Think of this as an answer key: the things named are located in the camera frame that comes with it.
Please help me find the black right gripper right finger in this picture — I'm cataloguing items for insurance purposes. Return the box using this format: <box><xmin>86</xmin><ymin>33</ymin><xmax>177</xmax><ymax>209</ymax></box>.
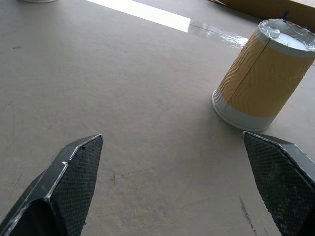
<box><xmin>242</xmin><ymin>131</ymin><xmax>315</xmax><ymax>236</ymax></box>

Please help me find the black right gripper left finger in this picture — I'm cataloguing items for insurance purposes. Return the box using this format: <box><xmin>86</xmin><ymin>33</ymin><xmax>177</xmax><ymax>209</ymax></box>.
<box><xmin>0</xmin><ymin>134</ymin><xmax>104</xmax><ymax>236</ymax></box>

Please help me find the yellow ribbed paper cup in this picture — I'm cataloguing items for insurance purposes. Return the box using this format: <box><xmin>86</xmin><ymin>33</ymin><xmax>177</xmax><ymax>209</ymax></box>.
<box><xmin>211</xmin><ymin>19</ymin><xmax>315</xmax><ymax>132</ymax></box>

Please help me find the brown cardboard sheet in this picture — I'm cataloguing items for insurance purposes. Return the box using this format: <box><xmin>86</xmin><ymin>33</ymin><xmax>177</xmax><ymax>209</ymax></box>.
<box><xmin>208</xmin><ymin>0</ymin><xmax>315</xmax><ymax>26</ymax></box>

